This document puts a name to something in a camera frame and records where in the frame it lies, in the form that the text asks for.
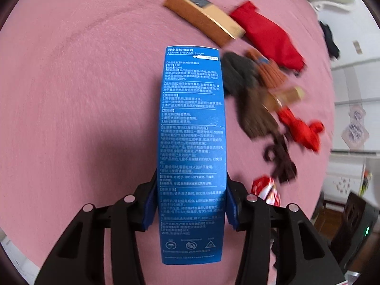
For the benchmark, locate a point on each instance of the brown wooden cabinet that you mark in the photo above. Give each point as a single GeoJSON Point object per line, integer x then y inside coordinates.
{"type": "Point", "coordinates": [328, 219]}

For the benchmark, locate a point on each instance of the crumpled red cloth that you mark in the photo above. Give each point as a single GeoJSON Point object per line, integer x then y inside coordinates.
{"type": "Point", "coordinates": [299, 130]}

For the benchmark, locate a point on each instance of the white wall shelf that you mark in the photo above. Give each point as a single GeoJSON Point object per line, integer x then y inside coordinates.
{"type": "Point", "coordinates": [347, 169]}

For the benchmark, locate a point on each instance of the orange-brown knit cloth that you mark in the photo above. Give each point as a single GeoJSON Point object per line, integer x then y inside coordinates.
{"type": "Point", "coordinates": [268, 71]}

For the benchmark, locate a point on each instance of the pink bed sheet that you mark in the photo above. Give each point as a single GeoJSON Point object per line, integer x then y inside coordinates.
{"type": "Point", "coordinates": [89, 109]}

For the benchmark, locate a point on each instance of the colourful items on shelf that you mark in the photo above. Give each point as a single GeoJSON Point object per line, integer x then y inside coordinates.
{"type": "Point", "coordinates": [365, 182]}

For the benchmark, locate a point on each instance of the blue printed carton box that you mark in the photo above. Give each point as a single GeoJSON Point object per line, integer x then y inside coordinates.
{"type": "Point", "coordinates": [191, 142]}

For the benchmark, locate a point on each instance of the brown fabric piece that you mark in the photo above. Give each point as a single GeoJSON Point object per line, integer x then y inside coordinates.
{"type": "Point", "coordinates": [256, 114]}

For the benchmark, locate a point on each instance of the white wardrobe with floral decal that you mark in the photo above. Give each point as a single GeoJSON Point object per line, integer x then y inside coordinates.
{"type": "Point", "coordinates": [354, 124]}

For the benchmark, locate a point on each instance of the red and white snack wrapper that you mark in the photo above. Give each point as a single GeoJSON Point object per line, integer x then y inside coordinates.
{"type": "Point", "coordinates": [265, 191]}

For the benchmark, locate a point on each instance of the dark grey knit cloth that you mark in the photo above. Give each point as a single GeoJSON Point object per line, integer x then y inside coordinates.
{"type": "Point", "coordinates": [237, 71]}

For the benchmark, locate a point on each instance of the black cloth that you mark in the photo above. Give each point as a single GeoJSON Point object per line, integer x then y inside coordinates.
{"type": "Point", "coordinates": [329, 40]}

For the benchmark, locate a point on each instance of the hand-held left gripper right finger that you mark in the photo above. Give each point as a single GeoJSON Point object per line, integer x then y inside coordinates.
{"type": "Point", "coordinates": [232, 210]}

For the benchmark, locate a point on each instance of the red fabric pouch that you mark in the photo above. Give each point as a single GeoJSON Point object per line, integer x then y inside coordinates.
{"type": "Point", "coordinates": [267, 35]}

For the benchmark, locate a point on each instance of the small tan box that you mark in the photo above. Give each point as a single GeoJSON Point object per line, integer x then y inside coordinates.
{"type": "Point", "coordinates": [289, 96]}

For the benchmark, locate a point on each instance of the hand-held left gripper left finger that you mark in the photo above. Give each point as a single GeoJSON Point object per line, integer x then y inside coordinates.
{"type": "Point", "coordinates": [150, 210]}

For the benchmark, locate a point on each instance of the long tan cardboard box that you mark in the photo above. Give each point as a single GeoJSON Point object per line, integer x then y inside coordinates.
{"type": "Point", "coordinates": [202, 13]}

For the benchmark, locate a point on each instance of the black device with green light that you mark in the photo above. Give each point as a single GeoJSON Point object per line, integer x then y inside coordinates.
{"type": "Point", "coordinates": [353, 228]}

